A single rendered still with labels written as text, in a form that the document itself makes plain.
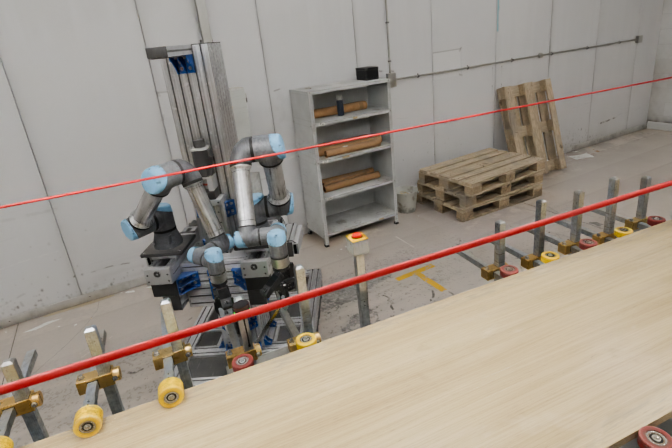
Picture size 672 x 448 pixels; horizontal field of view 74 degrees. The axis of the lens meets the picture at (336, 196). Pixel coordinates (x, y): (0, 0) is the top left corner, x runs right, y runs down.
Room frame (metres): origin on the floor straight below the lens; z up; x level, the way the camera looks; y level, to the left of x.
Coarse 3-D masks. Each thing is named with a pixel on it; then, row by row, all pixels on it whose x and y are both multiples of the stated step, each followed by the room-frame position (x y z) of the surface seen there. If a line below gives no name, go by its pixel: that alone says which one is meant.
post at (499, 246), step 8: (496, 224) 1.90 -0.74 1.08; (504, 224) 1.89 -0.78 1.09; (496, 232) 1.90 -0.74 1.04; (504, 240) 1.89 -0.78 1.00; (496, 248) 1.90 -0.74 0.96; (504, 248) 1.89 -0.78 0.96; (496, 256) 1.89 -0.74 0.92; (504, 256) 1.89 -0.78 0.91; (496, 264) 1.89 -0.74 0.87; (504, 264) 1.89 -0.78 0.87; (496, 280) 1.89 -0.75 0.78
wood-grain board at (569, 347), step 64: (576, 256) 1.84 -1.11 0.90; (640, 256) 1.78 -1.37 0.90; (384, 320) 1.50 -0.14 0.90; (448, 320) 1.46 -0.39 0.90; (512, 320) 1.42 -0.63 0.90; (576, 320) 1.38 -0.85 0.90; (640, 320) 1.34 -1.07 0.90; (256, 384) 1.22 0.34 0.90; (320, 384) 1.19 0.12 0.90; (384, 384) 1.16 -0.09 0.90; (448, 384) 1.13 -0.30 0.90; (512, 384) 1.10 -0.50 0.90; (576, 384) 1.08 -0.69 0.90; (640, 384) 1.05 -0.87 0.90
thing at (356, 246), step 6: (348, 240) 1.64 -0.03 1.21; (354, 240) 1.61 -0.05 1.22; (360, 240) 1.61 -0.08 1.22; (366, 240) 1.62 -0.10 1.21; (348, 246) 1.64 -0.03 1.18; (354, 246) 1.60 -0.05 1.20; (360, 246) 1.61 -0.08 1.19; (366, 246) 1.62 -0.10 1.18; (354, 252) 1.60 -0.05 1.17; (360, 252) 1.61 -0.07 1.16; (366, 252) 1.62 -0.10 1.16
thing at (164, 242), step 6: (174, 228) 2.17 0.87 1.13; (156, 234) 2.14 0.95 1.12; (162, 234) 2.13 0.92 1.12; (168, 234) 2.14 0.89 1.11; (174, 234) 2.16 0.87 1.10; (180, 234) 2.20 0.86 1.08; (156, 240) 2.13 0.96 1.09; (162, 240) 2.12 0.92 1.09; (168, 240) 2.13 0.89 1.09; (174, 240) 2.15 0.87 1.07; (180, 240) 2.17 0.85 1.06; (156, 246) 2.12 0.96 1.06; (162, 246) 2.11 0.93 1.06; (168, 246) 2.12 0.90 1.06; (174, 246) 2.13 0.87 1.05
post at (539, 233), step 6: (540, 204) 1.97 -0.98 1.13; (546, 204) 1.98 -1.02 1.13; (540, 210) 1.97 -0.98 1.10; (540, 216) 1.97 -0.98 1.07; (540, 228) 1.97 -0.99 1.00; (534, 234) 1.99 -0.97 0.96; (540, 234) 1.97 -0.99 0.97; (534, 240) 1.99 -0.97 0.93; (540, 240) 1.97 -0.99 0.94; (534, 246) 1.99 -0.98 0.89; (540, 246) 1.97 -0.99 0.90; (534, 252) 1.99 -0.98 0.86; (540, 252) 1.97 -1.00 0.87
